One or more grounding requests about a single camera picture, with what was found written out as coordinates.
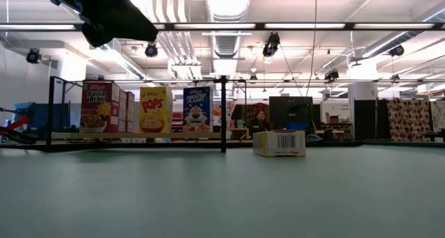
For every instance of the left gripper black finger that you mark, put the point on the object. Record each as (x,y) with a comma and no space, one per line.
(132,25)
(97,39)

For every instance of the Corn Pops cereal box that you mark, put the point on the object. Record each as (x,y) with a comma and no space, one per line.
(278,144)
(154,109)

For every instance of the Frosted Flakes cereal box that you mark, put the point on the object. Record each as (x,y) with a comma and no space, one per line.
(197,109)

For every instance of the blue container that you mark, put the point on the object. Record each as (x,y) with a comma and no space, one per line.
(34,114)

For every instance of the small wooden table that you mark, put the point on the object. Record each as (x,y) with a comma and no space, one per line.
(240,130)

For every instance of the person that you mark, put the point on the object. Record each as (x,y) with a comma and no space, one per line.
(260,123)

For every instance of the green table mat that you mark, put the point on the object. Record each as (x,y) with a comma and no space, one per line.
(104,203)

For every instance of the black monitor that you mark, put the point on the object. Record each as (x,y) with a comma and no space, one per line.
(290,109)

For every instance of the blue box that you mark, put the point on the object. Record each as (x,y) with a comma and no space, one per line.
(295,126)

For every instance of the cardboard box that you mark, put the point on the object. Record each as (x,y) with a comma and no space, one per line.
(334,118)

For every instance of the black partition panel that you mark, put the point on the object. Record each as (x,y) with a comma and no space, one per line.
(365,119)

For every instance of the black ceiling-mounted camera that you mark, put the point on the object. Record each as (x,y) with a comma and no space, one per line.
(396,51)
(33,56)
(151,50)
(332,74)
(271,45)

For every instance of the black metal shelf frame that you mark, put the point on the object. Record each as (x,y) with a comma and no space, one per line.
(223,119)

